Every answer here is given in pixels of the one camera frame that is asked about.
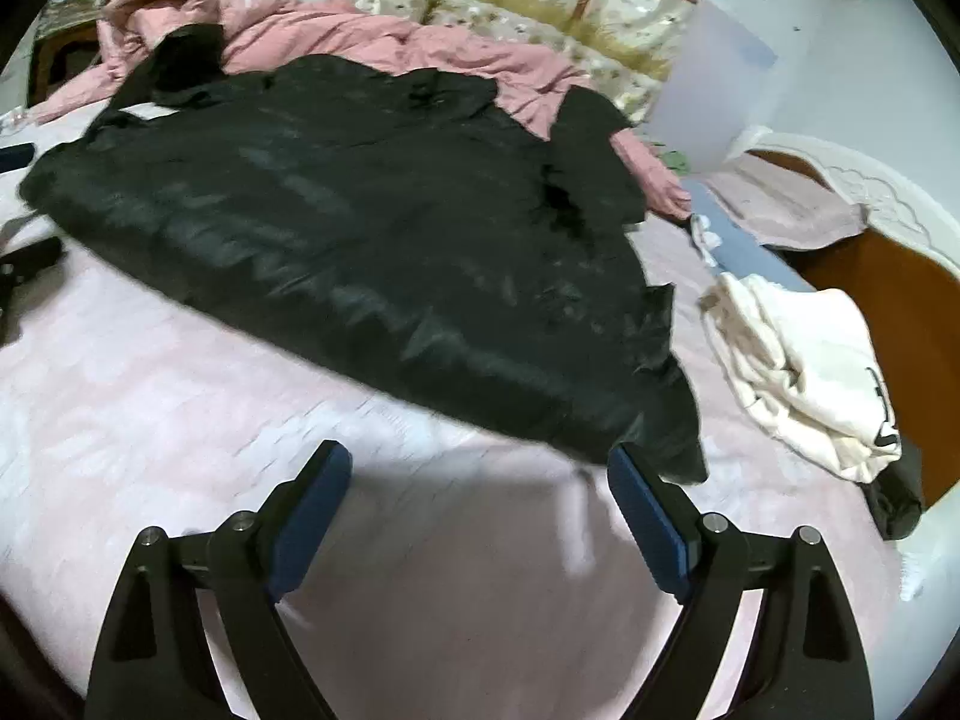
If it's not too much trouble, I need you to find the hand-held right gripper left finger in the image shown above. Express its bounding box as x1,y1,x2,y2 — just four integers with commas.
84,440,353,720

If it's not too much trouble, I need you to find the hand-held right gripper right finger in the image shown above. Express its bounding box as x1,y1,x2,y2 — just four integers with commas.
606,442,877,720

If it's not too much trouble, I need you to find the black puffer jacket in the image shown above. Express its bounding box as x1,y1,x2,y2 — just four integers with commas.
19,22,710,485

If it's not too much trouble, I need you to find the pink bed sheet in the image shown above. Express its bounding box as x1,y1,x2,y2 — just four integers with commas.
0,105,931,720

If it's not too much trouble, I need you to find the cream folded garment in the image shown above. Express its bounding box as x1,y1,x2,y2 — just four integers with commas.
697,270,905,485

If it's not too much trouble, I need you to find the dark folded cloth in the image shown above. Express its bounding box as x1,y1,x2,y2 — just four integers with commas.
862,442,927,541

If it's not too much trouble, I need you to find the blue flowered pillow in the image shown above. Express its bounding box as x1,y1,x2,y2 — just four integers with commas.
679,176,815,293

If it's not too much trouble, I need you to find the white wooden headboard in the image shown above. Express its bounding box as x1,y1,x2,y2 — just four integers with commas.
724,124,960,511

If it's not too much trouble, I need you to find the beige pillow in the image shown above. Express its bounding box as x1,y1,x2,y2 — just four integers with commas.
705,157,871,252

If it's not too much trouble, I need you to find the pink checked quilt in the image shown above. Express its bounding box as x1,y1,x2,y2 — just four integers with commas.
34,0,695,222

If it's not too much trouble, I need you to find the pale wall sheet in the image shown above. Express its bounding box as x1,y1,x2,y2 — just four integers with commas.
651,0,779,175

